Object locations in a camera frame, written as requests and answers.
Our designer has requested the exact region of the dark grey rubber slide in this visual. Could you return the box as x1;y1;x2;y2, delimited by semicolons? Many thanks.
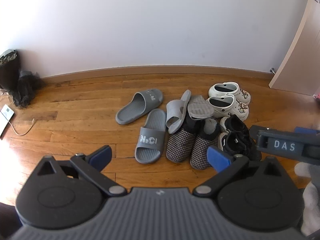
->
135;109;167;164
115;89;163;126

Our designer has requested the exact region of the person's right hand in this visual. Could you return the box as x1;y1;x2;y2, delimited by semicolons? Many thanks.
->
294;162;316;179

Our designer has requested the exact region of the white flat scale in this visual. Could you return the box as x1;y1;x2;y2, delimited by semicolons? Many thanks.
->
0;104;15;138

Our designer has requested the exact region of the light grey open-toe slipper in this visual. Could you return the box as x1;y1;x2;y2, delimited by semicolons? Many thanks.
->
187;95;215;120
165;89;192;134

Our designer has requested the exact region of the black sneaker with white sole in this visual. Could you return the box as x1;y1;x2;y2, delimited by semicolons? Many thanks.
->
219;114;251;133
217;130;262;162

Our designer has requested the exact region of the person's right forearm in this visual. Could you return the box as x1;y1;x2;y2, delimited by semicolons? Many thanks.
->
300;179;320;237

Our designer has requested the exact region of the black white checked slipper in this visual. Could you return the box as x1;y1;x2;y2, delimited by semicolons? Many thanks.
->
190;117;222;170
166;116;200;163

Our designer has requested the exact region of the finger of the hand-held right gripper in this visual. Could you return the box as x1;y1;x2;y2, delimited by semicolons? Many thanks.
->
250;125;270;141
294;126;320;138

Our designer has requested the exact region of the white clog with charms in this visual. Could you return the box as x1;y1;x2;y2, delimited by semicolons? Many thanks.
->
208;81;251;105
206;94;249;122

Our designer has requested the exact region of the black plant pot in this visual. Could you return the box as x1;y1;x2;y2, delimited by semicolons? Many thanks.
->
0;49;21;91

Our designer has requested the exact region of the beige door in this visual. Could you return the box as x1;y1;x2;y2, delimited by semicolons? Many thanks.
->
269;0;320;97

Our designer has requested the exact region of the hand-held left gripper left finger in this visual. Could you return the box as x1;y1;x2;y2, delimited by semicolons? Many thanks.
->
37;144;127;197

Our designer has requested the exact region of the thin white cable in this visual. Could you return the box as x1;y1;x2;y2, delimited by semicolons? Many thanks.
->
7;118;36;136

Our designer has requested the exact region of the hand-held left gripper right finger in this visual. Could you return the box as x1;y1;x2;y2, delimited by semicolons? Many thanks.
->
193;145;285;198

